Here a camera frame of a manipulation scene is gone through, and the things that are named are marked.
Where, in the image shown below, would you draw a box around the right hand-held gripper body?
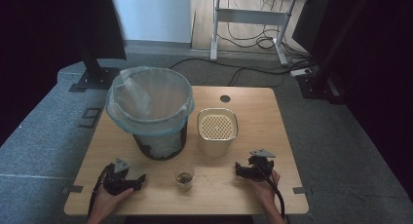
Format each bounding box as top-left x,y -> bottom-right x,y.
241,148 -> 277,182

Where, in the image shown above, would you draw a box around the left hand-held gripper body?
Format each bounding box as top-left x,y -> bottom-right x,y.
102,158 -> 134,197

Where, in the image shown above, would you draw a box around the person's right hand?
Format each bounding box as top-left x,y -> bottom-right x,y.
244,169 -> 282,209

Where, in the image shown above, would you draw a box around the person's left hand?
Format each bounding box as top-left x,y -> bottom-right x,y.
92,184 -> 135,219

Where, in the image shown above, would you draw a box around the cream plastic bucket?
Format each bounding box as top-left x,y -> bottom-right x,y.
196,107 -> 240,159

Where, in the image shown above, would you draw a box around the black mesh trash bin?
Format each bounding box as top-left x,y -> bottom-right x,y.
131,120 -> 189,162

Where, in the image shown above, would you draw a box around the clear glass cup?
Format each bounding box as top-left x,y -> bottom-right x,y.
172,163 -> 196,192

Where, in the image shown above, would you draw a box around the wet tea leaves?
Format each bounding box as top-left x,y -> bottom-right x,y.
177,172 -> 193,184

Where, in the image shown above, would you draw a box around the cream perforated strainer insert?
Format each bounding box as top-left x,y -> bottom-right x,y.
200,114 -> 234,140

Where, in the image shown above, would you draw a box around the translucent plastic bin liner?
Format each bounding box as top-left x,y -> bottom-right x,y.
104,65 -> 196,137

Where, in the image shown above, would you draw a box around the black metal stand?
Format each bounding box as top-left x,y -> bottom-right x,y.
295,0 -> 374,105
67,38 -> 121,93

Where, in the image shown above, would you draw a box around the white power strip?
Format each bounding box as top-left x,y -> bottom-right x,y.
289,67 -> 314,78

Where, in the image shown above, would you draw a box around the black curtain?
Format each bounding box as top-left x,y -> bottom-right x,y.
291,0 -> 413,199
0,0 -> 128,147

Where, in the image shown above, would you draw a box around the white-framed desk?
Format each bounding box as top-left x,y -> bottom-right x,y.
206,0 -> 332,67

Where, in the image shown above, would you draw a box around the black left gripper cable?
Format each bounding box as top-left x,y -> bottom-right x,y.
87,164 -> 115,218

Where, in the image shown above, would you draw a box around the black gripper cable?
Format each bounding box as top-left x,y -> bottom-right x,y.
253,161 -> 286,220
87,164 -> 115,218

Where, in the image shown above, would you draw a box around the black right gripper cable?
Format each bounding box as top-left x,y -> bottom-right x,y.
253,161 -> 286,220

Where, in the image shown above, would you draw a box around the black floor cable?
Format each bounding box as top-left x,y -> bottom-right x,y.
169,56 -> 313,88

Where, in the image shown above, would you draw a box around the tangle of black cables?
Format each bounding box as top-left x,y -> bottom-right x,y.
216,0 -> 313,61

